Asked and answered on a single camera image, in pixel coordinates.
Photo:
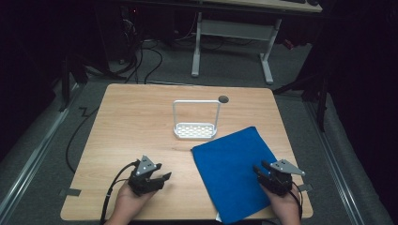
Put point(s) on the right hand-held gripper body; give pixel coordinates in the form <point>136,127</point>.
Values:
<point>280,181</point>

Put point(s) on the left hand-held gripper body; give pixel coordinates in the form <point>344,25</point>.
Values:
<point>141,182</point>

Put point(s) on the blue cloth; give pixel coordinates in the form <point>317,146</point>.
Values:
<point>231,168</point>

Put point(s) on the person's left hand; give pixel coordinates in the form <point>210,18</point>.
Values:
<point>130,201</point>

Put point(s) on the person's right hand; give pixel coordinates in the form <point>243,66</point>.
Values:
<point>286,206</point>

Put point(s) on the grey tape strip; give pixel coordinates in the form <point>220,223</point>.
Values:
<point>306,187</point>
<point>73,192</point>

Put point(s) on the round grey table grommet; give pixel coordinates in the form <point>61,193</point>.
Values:
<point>223,99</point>

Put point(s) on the white-legged wooden desk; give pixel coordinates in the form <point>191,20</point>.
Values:
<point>237,29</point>

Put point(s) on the metal floor rail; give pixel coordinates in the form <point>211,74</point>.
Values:
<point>31,162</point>
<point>336,168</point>

